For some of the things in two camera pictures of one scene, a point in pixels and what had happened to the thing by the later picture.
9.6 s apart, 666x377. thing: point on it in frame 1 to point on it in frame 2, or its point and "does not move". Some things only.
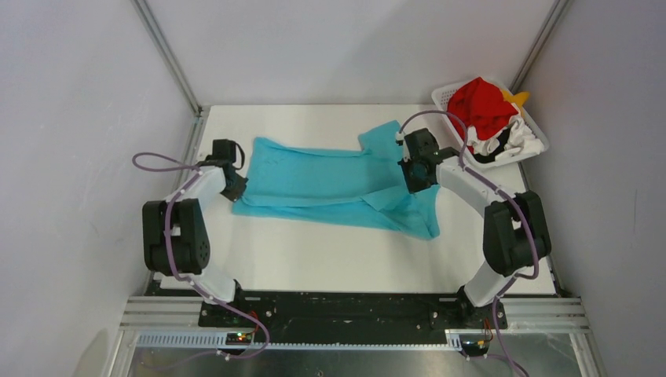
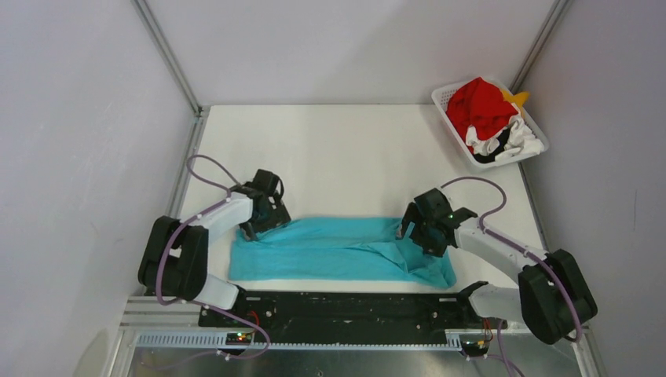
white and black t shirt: x=512 y=140 does not move
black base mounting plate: x=309 y=316 does not move
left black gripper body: x=235 y=188 to x=270 y=214
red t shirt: x=482 y=105 does not move
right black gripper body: x=415 y=182 to x=424 y=236
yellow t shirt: x=518 y=98 does not move
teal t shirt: x=368 y=184 to x=335 y=249
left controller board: x=239 y=338 does not move
